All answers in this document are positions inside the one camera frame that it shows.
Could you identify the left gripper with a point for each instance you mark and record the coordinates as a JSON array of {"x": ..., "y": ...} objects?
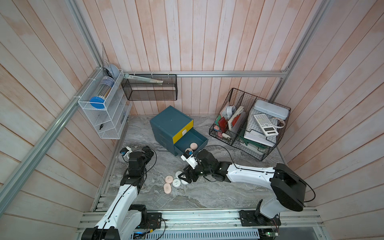
[{"x": 150, "y": 153}]

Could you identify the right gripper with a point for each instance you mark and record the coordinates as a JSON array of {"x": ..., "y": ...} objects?
[{"x": 187, "y": 172}]

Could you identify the white round earphone case top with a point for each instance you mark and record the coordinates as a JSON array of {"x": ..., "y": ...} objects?
[{"x": 178, "y": 173}]

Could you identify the teal drawer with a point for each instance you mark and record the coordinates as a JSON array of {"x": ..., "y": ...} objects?
[{"x": 192, "y": 136}]

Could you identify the yellow top drawer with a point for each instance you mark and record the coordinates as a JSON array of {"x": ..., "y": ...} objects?
[{"x": 180, "y": 133}]

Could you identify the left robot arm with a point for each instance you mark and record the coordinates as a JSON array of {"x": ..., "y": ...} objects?
[{"x": 123, "y": 217}]

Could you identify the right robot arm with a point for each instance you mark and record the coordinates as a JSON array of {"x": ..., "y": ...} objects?
[{"x": 288, "y": 188}]

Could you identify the teal drawer cabinet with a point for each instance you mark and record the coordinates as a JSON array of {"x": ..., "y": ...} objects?
[{"x": 166, "y": 124}]

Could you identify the white round earphone case left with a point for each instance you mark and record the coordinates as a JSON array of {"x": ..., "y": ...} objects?
[{"x": 176, "y": 183}]

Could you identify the white calculator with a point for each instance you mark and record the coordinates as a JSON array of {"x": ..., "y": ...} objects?
[{"x": 266, "y": 125}]

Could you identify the blue capped clear tube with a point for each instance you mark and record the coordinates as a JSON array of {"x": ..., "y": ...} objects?
[{"x": 99, "y": 97}]

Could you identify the white pencil case box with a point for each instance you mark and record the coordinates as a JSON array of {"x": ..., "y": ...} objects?
[{"x": 271, "y": 109}]

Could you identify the ruler in mesh basket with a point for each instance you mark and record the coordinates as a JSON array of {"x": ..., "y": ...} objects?
[{"x": 135, "y": 79}]

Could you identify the grey round disc on shelf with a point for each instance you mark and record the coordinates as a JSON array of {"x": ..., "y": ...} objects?
[{"x": 112, "y": 71}]

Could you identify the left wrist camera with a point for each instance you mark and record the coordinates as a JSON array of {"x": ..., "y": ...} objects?
[{"x": 125, "y": 152}]

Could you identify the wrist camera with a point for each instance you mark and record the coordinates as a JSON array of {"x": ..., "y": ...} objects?
[
  {"x": 125, "y": 152},
  {"x": 190, "y": 159}
]

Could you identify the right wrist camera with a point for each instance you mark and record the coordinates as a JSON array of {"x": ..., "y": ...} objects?
[{"x": 190, "y": 159}]

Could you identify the black wire desk organizer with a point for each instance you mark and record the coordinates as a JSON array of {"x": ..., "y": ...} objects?
[{"x": 238, "y": 98}]

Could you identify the white wire wall shelf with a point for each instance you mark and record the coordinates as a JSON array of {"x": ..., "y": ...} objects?
[{"x": 106, "y": 106}]

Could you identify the black mesh wall basket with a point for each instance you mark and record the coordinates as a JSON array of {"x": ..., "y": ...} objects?
[{"x": 168, "y": 91}]

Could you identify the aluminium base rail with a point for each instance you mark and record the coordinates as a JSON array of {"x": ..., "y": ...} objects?
[{"x": 225, "y": 224}]

